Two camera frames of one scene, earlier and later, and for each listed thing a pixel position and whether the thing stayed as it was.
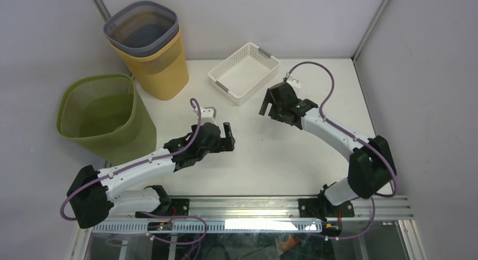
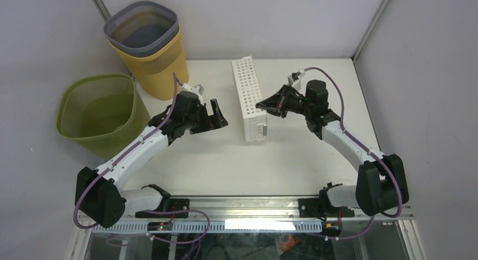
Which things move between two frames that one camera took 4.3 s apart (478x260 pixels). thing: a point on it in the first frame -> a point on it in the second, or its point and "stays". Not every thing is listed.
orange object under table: x=286 y=241 stays
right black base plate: x=322 y=207 stays
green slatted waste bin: x=102 y=113 stays
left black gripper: x=224 y=144 -> x=215 y=122
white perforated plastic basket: x=239 y=74 -> x=255 y=119
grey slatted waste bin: x=141 y=29 stays
